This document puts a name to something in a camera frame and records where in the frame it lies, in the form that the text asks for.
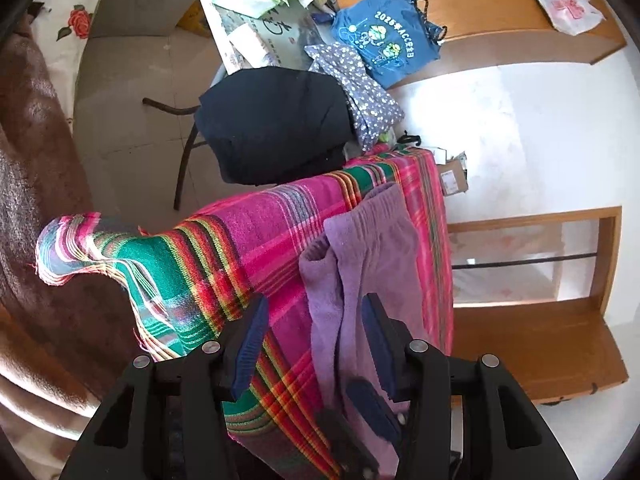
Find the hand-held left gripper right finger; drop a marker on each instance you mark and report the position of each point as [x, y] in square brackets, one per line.
[377, 345]

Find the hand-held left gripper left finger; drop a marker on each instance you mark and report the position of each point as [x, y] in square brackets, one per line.
[250, 345]

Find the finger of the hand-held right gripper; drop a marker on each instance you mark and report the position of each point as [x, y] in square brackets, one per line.
[372, 407]
[345, 442]

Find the purple fleece pants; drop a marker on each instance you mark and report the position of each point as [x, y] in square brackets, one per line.
[370, 240]

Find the pink green plaid cloth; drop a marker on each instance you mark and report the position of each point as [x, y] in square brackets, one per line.
[250, 240]

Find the printed translucent door curtain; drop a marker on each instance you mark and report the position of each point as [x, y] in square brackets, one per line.
[500, 280]

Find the wooden door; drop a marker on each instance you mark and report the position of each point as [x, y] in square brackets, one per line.
[530, 350]

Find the cardboard box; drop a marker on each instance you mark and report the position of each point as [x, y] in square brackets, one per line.
[452, 180]

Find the brown blanket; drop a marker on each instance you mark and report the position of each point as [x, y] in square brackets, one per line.
[45, 210]

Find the purple dotted cloth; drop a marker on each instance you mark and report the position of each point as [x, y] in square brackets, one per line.
[360, 85]

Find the blue printed bag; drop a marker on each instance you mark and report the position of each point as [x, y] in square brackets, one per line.
[390, 40]

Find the floral bed sheet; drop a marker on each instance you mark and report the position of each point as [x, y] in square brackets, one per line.
[60, 35]

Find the white plastic bag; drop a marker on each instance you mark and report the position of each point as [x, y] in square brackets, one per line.
[565, 7]

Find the wooden door frame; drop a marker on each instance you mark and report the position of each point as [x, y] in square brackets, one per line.
[607, 260]

